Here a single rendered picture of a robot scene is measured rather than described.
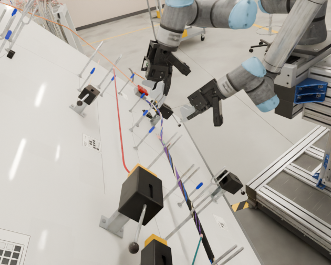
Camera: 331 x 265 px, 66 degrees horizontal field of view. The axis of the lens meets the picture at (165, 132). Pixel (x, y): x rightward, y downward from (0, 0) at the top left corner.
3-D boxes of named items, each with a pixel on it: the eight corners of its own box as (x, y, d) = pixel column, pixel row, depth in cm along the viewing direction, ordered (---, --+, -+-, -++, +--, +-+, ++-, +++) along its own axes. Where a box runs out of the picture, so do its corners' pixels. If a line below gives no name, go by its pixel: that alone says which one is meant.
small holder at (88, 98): (59, 113, 58) (75, 89, 56) (73, 103, 67) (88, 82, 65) (75, 125, 59) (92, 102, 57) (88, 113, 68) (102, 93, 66)
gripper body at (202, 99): (191, 94, 100) (216, 76, 94) (204, 112, 100) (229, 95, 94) (185, 98, 94) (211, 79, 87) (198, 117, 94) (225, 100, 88)
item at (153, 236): (144, 248, 37) (152, 240, 36) (144, 241, 38) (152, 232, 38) (159, 256, 38) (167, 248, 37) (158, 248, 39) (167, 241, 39)
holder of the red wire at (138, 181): (84, 276, 33) (134, 226, 30) (102, 206, 45) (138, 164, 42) (117, 290, 34) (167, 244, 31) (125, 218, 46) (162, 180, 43)
